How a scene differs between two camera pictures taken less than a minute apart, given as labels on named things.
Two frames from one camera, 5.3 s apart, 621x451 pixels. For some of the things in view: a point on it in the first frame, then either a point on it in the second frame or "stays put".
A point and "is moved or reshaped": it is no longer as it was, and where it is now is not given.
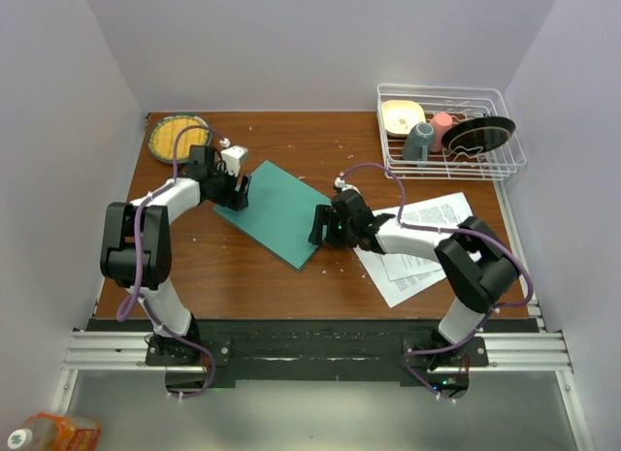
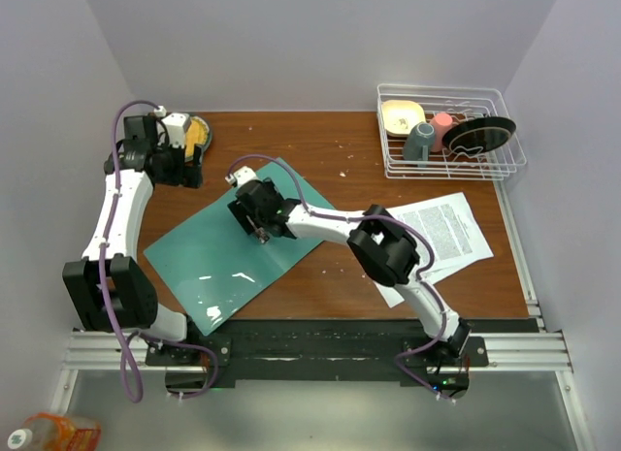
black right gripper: [325, 215] -> [241, 212]
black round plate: [477, 134] stays put
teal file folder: [278, 215] is moved or reshaped
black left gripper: [233, 201] -> [187, 177]
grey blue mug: [418, 142] stays put
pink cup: [440, 121] stays put
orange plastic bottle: [56, 432] stays put
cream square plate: [401, 116] stays put
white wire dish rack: [446, 133] stays put
